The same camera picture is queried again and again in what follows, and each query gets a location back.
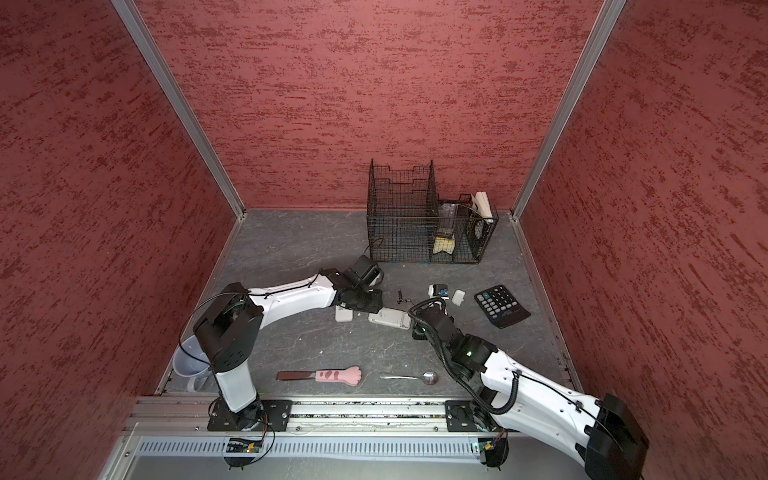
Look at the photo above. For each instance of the pink cat paw knife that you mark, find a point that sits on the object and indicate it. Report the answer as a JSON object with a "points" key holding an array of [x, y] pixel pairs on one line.
{"points": [[350, 376]]}

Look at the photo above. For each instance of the grey white remote control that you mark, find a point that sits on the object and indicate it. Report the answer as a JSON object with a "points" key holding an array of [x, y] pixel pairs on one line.
{"points": [[391, 318]]}

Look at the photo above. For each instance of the black wire basket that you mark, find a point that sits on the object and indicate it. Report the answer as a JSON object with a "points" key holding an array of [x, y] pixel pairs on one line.
{"points": [[405, 213]]}

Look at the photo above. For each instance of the white papers in basket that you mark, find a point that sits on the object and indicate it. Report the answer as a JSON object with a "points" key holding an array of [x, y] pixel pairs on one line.
{"points": [[482, 206]]}

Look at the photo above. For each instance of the yellow sponge in basket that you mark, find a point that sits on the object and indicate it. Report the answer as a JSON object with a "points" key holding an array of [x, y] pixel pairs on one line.
{"points": [[443, 244]]}

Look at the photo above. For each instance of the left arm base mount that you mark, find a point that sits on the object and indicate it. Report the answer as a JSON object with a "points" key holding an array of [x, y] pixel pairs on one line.
{"points": [[261, 415]]}

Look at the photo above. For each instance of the black calculator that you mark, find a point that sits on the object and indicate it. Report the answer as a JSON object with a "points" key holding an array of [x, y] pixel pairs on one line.
{"points": [[500, 307]]}

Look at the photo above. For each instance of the white battery cover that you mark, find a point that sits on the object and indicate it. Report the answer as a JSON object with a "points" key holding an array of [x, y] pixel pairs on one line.
{"points": [[458, 297]]}

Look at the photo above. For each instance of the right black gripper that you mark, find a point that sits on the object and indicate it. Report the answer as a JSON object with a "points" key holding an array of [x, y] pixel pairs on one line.
{"points": [[419, 330]]}

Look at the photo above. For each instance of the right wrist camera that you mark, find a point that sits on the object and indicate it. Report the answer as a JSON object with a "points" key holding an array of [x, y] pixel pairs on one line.
{"points": [[438, 291]]}

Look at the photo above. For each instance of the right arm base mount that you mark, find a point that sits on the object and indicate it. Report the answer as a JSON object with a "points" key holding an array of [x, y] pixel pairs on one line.
{"points": [[465, 416]]}

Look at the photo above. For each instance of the metal spoon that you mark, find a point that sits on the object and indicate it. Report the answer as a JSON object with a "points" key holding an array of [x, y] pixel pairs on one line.
{"points": [[427, 378]]}

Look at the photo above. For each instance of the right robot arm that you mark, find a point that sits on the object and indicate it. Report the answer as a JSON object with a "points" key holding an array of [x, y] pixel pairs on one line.
{"points": [[602, 435]]}

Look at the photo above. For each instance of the grey bowl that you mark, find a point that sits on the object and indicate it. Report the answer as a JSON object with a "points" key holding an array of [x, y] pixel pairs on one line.
{"points": [[191, 363]]}

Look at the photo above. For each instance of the white air conditioner remote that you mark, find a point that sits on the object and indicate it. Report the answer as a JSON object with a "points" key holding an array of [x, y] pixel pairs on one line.
{"points": [[343, 315]]}

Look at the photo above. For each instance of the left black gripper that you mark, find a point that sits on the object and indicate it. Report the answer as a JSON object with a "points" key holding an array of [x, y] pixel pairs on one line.
{"points": [[374, 306]]}

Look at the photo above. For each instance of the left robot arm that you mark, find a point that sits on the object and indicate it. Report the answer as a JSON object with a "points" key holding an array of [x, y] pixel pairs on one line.
{"points": [[233, 321]]}

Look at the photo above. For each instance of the aluminium front rail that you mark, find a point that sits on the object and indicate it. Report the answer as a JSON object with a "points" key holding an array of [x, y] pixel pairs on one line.
{"points": [[181, 414]]}

